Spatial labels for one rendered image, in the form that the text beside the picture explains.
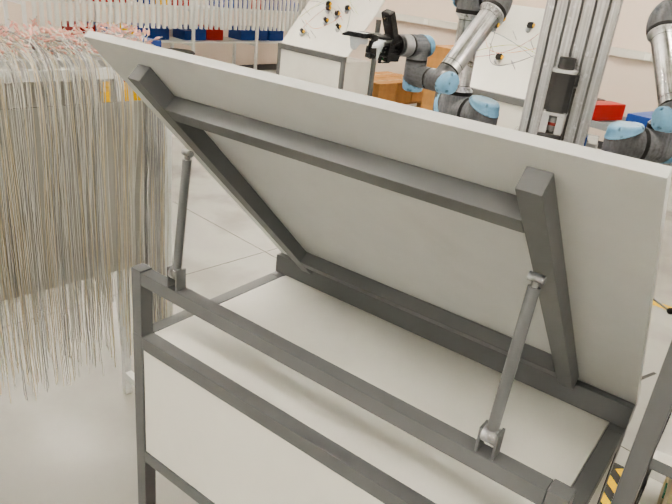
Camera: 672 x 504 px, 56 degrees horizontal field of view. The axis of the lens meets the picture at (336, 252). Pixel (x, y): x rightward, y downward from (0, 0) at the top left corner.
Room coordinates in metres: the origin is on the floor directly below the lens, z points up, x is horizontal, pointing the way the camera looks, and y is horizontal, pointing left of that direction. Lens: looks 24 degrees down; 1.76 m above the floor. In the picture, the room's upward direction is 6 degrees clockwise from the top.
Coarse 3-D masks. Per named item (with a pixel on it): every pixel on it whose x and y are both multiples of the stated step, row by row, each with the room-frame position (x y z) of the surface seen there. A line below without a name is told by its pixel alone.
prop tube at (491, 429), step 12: (528, 288) 0.94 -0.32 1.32; (540, 288) 0.94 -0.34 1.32; (528, 300) 0.93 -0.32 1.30; (528, 312) 0.93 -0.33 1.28; (516, 324) 0.94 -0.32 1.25; (528, 324) 0.93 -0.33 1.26; (516, 336) 0.93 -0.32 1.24; (516, 348) 0.93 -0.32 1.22; (516, 360) 0.92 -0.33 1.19; (504, 372) 0.93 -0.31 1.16; (504, 384) 0.92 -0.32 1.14; (504, 396) 0.92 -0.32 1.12; (492, 408) 0.92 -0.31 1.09; (504, 408) 0.92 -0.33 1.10; (492, 420) 0.91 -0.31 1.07; (492, 432) 0.91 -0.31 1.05; (492, 444) 0.90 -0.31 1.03
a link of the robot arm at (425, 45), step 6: (414, 36) 2.28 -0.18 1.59; (420, 36) 2.30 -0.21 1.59; (426, 36) 2.32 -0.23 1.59; (420, 42) 2.28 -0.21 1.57; (426, 42) 2.30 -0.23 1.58; (432, 42) 2.32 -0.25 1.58; (420, 48) 2.28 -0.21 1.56; (426, 48) 2.30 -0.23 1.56; (432, 48) 2.32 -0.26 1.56; (414, 54) 2.28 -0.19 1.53; (420, 54) 2.29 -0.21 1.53; (426, 54) 2.30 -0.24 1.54; (420, 60) 2.29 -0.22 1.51; (426, 60) 2.31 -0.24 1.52
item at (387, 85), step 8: (376, 72) 9.93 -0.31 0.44; (384, 72) 10.03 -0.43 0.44; (392, 72) 10.14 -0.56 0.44; (376, 80) 9.12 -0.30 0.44; (384, 80) 9.20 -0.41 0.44; (392, 80) 9.29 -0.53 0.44; (400, 80) 9.38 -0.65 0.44; (376, 88) 8.84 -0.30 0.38; (384, 88) 8.90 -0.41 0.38; (392, 88) 9.03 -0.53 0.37; (400, 88) 9.17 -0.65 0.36; (376, 96) 8.83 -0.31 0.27; (384, 96) 8.91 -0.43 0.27; (392, 96) 9.05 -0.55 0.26; (400, 96) 9.19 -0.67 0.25; (408, 96) 9.35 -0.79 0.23; (416, 96) 9.52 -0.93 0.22; (408, 104) 9.91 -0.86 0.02
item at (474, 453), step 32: (160, 288) 1.42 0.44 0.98; (224, 320) 1.28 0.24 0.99; (288, 352) 1.17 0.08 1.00; (320, 384) 1.12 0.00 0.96; (352, 384) 1.08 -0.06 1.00; (384, 416) 1.02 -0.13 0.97; (416, 416) 1.00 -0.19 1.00; (448, 448) 0.94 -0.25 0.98; (480, 448) 0.93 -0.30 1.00; (512, 480) 0.87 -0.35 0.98; (544, 480) 0.86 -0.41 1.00
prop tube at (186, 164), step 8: (184, 160) 1.42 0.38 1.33; (184, 168) 1.42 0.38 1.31; (184, 176) 1.42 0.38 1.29; (184, 184) 1.42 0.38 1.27; (184, 192) 1.42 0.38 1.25; (184, 200) 1.42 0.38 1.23; (184, 208) 1.42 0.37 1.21; (184, 216) 1.42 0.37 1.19; (176, 224) 1.42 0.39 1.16; (184, 224) 1.42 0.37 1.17; (176, 232) 1.41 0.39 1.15; (184, 232) 1.42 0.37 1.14; (176, 240) 1.41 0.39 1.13; (176, 248) 1.41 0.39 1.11; (176, 256) 1.40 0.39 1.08; (176, 264) 1.40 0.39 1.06; (168, 272) 1.40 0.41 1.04
